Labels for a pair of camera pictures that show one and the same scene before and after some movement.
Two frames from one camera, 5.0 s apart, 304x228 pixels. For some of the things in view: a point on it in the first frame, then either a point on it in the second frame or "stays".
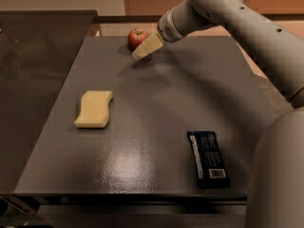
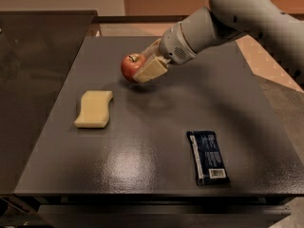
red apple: x=135 y=38 → x=130 y=64
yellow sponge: x=94 y=109 stays
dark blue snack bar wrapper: x=210 y=163 stays
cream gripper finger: x=152 y=44 → x=150 y=69
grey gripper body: x=166 y=29 → x=173 y=46
